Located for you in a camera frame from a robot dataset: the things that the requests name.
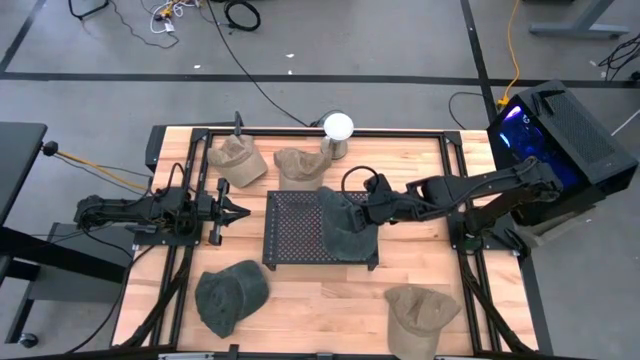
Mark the white lamp with metal base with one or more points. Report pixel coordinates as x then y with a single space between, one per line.
338 126

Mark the grey desk foot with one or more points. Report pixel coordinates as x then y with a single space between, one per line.
575 27

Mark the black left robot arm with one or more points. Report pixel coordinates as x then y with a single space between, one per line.
125 207

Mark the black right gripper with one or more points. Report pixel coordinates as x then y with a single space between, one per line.
382 205

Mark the black perforated metal rack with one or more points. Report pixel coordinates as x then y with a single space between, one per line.
292 225

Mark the black desk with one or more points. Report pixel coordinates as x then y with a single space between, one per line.
20 160

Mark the black computer case blue light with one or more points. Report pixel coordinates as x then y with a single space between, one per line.
585 135

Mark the black aluminium table frame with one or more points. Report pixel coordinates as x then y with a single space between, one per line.
400 134

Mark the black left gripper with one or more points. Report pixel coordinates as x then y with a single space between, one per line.
207 210

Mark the tan baseball cap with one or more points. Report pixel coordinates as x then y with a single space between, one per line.
420 320
300 167
240 162

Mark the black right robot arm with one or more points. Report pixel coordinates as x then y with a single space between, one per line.
500 185

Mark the black clamp post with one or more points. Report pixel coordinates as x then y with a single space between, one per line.
238 122

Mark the dark green baseball cap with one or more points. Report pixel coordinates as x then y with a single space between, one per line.
230 297
340 235

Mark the black castor wheel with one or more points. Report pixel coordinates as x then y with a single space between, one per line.
29 340

